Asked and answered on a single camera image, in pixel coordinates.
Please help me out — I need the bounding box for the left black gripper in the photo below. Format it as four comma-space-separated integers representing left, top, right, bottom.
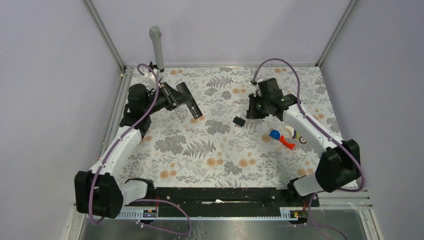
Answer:
144, 82, 193, 115

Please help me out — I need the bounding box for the black remote battery cover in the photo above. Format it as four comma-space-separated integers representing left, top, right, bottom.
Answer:
232, 116, 246, 128

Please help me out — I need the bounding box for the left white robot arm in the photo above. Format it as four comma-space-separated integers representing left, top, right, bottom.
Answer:
74, 82, 202, 219

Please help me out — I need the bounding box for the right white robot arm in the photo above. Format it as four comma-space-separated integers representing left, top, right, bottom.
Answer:
246, 78, 362, 206

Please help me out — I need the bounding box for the blue and orange toy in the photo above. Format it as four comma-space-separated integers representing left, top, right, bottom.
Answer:
269, 129, 296, 150

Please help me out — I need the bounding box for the black tripod microphone stand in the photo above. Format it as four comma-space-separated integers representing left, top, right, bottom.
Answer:
148, 61, 160, 76

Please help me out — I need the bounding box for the floral patterned mat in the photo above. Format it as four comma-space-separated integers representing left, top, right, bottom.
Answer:
115, 67, 319, 188

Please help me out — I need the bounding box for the silver microphone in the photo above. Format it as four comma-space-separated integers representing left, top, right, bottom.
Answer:
149, 25, 165, 73

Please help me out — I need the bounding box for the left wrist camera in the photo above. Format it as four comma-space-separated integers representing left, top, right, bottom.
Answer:
144, 69, 162, 89

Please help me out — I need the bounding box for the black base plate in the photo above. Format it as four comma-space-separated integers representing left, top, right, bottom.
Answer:
123, 187, 321, 218

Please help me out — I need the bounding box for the white slotted cable duct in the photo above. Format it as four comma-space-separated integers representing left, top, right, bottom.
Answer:
114, 205, 298, 221

